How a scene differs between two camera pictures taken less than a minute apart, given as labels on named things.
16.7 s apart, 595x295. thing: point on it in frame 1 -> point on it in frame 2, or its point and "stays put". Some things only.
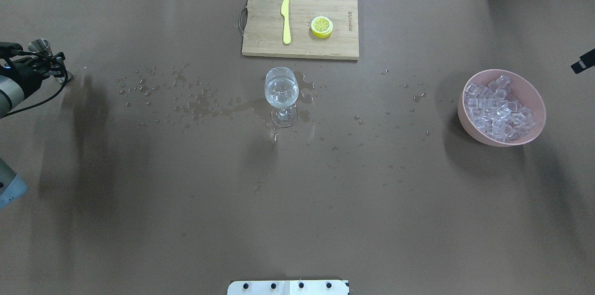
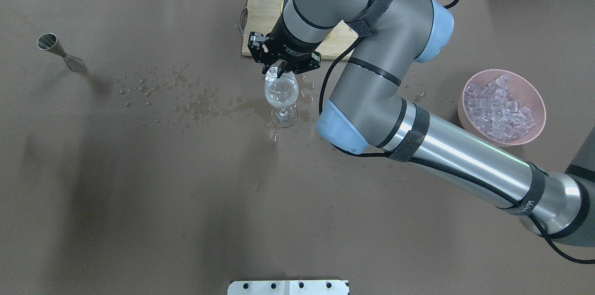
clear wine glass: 281,89 stays put
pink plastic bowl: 501,108 stays put
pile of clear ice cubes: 491,109 stays put
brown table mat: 169,163 stays put
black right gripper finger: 586,61 -> 280,45
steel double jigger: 42,45 -> 49,41
